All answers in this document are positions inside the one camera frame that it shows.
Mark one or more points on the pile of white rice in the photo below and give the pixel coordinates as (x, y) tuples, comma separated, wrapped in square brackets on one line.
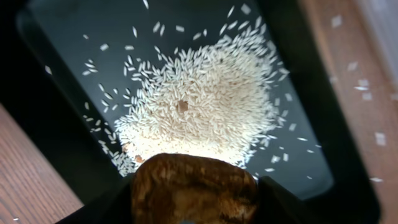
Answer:
[(193, 77)]

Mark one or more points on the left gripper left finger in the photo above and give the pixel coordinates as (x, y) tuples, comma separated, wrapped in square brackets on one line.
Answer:
[(114, 206)]

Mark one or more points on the black plastic tray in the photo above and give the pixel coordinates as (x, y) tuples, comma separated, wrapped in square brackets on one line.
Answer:
[(64, 77)]

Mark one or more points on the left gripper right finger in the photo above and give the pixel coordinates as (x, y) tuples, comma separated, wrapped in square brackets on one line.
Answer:
[(279, 206)]

